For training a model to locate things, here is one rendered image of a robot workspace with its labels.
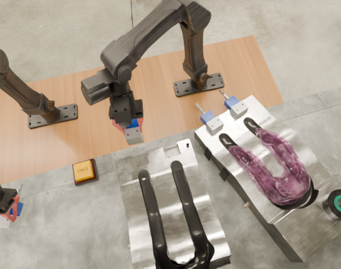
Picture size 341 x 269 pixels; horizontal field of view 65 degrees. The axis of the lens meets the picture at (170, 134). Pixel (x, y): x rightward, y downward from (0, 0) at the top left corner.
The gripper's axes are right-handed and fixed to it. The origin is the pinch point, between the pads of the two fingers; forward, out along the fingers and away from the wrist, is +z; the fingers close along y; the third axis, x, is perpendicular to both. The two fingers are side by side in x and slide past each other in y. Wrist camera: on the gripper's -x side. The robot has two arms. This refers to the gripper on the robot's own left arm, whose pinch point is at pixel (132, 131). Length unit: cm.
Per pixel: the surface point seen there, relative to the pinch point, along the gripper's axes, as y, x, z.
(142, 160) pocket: 0.9, -2.3, 11.0
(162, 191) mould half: 5.8, -14.1, 14.9
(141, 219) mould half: -1.8, -20.5, 18.3
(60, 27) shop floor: -65, 189, 6
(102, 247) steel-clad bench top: -16.9, -20.9, 28.1
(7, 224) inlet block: -38.7, -19.7, 9.8
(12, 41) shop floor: -108, 183, 9
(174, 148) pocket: 12.1, -0.6, 10.1
